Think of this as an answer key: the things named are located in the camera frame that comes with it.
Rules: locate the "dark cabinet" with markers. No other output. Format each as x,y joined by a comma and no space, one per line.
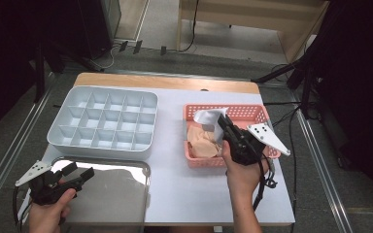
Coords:
94,26

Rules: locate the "black metal stand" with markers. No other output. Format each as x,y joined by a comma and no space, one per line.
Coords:
39,71
278,72

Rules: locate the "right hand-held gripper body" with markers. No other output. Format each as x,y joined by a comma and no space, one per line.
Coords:
243,145

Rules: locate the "dark curtain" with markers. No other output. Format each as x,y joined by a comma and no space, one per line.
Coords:
362,97
6,64

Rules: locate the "metal floor rail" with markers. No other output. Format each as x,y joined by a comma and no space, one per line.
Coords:
10,155
319,161

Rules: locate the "person's left hand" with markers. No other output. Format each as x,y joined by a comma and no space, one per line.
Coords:
45,220

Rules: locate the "white sock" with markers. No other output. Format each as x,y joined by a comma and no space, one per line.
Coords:
209,116

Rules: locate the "shiny metal tray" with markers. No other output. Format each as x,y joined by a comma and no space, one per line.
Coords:
110,200

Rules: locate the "pink perforated plastic basket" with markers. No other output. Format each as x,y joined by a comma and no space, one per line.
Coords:
255,111

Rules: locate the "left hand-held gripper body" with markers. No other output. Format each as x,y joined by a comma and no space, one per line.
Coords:
45,191

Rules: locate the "person's right hand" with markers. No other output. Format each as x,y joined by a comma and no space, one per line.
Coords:
243,178

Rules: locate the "grey divided organizer box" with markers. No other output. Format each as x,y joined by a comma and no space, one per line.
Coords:
103,110

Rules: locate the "light wooden cabinet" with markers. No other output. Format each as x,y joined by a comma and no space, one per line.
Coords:
239,16

